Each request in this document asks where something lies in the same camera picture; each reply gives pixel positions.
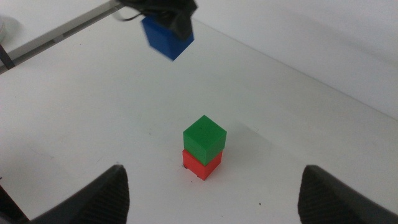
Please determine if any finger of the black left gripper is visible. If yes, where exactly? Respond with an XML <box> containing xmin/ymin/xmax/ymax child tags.
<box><xmin>169</xmin><ymin>1</ymin><xmax>198</xmax><ymax>41</ymax></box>

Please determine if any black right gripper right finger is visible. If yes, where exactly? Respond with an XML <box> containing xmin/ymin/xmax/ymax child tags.
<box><xmin>297</xmin><ymin>164</ymin><xmax>398</xmax><ymax>224</ymax></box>

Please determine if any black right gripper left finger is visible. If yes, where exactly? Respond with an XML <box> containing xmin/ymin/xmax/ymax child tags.
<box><xmin>24</xmin><ymin>164</ymin><xmax>130</xmax><ymax>224</ymax></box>

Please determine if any blue cube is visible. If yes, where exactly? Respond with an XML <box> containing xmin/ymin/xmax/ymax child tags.
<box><xmin>141</xmin><ymin>15</ymin><xmax>195</xmax><ymax>62</ymax></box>

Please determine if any red cube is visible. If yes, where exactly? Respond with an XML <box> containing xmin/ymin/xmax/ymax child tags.
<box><xmin>182</xmin><ymin>149</ymin><xmax>223</xmax><ymax>181</ymax></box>

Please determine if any green cube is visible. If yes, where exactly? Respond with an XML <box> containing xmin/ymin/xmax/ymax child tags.
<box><xmin>182</xmin><ymin>114</ymin><xmax>228</xmax><ymax>166</ymax></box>

